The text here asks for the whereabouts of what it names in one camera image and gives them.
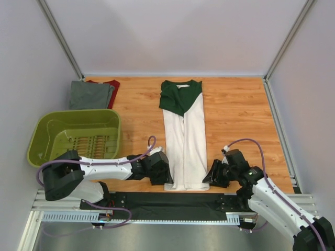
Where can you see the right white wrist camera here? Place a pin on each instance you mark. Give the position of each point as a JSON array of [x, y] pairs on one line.
[[224, 151]]

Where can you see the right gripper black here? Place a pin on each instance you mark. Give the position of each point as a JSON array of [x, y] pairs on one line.
[[213, 178]]

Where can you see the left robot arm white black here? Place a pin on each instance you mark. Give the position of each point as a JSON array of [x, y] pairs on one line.
[[72, 175]]

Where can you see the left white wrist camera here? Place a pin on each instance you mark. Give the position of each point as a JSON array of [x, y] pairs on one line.
[[155, 150]]

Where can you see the right aluminium frame post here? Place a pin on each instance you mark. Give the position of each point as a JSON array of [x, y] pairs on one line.
[[308, 5]]

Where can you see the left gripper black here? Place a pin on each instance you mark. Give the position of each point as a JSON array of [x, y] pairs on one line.
[[165, 178]]

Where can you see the green plastic basket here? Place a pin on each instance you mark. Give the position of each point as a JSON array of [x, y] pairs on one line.
[[94, 133]]

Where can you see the white and green t-shirt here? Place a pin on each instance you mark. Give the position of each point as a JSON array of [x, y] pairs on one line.
[[185, 136]]

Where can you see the aluminium frame post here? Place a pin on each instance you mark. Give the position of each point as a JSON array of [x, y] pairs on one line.
[[308, 5], [60, 37]]

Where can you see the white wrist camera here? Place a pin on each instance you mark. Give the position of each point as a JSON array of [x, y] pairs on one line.
[[155, 150], [224, 151]]

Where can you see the left aluminium frame post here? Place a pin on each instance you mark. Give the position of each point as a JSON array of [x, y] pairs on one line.
[[60, 37]]

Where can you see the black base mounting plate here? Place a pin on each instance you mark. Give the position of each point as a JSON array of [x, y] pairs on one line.
[[177, 206]]

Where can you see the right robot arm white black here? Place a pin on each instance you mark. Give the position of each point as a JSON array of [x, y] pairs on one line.
[[258, 193]]

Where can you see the folded red t-shirt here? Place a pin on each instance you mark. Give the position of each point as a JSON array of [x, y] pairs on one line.
[[114, 87]]

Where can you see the folded grey t-shirt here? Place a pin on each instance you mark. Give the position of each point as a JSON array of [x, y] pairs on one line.
[[86, 95]]

